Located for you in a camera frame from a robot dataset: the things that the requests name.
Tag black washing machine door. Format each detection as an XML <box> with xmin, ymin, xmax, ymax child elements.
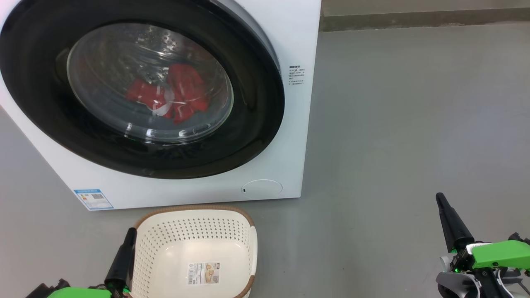
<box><xmin>0</xmin><ymin>0</ymin><xmax>285</xmax><ymax>180</ymax></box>

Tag round white filter cover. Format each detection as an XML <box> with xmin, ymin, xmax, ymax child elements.
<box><xmin>241</xmin><ymin>179</ymin><xmax>283</xmax><ymax>197</ymax></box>

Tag red jersey with white trim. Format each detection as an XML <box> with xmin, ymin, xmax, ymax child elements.
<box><xmin>125</xmin><ymin>63</ymin><xmax>210</xmax><ymax>125</ymax></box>

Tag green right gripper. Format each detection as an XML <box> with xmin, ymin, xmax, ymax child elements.
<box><xmin>436</xmin><ymin>192</ymin><xmax>530</xmax><ymax>298</ymax></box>

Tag white product label sticker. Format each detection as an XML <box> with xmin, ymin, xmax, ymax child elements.
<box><xmin>187</xmin><ymin>262</ymin><xmax>220</xmax><ymax>285</ymax></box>

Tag blue energy label sticker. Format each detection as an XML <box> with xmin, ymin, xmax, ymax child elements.
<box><xmin>74</xmin><ymin>189</ymin><xmax>114</xmax><ymax>211</ymax></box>

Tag cream perforated laundry basket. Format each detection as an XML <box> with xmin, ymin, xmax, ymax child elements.
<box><xmin>130</xmin><ymin>205</ymin><xmax>258</xmax><ymax>298</ymax></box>

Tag white front-load washing machine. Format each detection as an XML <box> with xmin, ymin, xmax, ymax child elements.
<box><xmin>0</xmin><ymin>0</ymin><xmax>322</xmax><ymax>211</ymax></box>

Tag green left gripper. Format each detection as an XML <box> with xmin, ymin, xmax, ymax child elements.
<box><xmin>46</xmin><ymin>227</ymin><xmax>137</xmax><ymax>298</ymax></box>

